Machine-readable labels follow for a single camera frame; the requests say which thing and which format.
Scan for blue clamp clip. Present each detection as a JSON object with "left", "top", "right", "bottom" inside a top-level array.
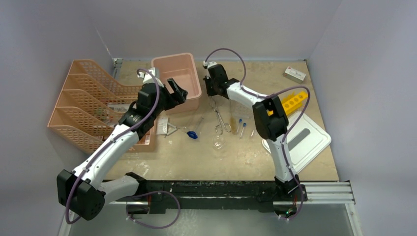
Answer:
[{"left": 186, "top": 131, "right": 198, "bottom": 139}]

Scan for metal crucible tongs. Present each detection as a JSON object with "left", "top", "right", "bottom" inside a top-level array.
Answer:
[{"left": 209, "top": 97, "right": 232, "bottom": 135}]

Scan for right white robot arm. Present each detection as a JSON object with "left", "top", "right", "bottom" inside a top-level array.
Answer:
[{"left": 203, "top": 61, "right": 305, "bottom": 200}]

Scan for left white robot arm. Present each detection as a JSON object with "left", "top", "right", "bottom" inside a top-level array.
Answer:
[{"left": 57, "top": 78, "right": 188, "bottom": 224}]

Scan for pink plastic bin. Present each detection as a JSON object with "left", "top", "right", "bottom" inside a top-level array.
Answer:
[{"left": 151, "top": 53, "right": 202, "bottom": 115}]

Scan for clear glass tube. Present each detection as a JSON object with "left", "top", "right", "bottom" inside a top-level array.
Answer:
[{"left": 194, "top": 117, "right": 204, "bottom": 133}]

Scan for clear plastic tube rack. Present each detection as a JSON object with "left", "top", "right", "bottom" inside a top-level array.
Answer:
[{"left": 231, "top": 101, "right": 252, "bottom": 118}]

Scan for orange compartment organizer tray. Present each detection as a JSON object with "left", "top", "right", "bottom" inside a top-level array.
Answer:
[{"left": 128, "top": 121, "right": 157, "bottom": 153}]

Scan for small glass beaker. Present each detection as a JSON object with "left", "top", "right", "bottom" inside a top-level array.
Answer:
[{"left": 212, "top": 135, "right": 225, "bottom": 150}]

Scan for orange mesh file rack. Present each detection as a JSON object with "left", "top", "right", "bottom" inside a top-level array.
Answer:
[{"left": 47, "top": 59, "right": 141, "bottom": 154}]

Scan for small white red box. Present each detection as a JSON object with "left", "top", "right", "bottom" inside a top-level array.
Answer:
[{"left": 283, "top": 66, "right": 307, "bottom": 84}]

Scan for yellow test tube rack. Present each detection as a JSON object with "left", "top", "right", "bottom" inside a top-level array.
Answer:
[{"left": 281, "top": 91, "right": 308, "bottom": 117}]

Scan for white plastic tray lid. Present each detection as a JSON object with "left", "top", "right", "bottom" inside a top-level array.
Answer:
[{"left": 262, "top": 111, "right": 332, "bottom": 174}]

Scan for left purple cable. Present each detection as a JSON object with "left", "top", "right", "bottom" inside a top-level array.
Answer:
[{"left": 65, "top": 68, "right": 181, "bottom": 229}]

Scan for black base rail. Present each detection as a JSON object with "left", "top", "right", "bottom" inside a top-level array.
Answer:
[{"left": 109, "top": 179, "right": 356, "bottom": 216}]

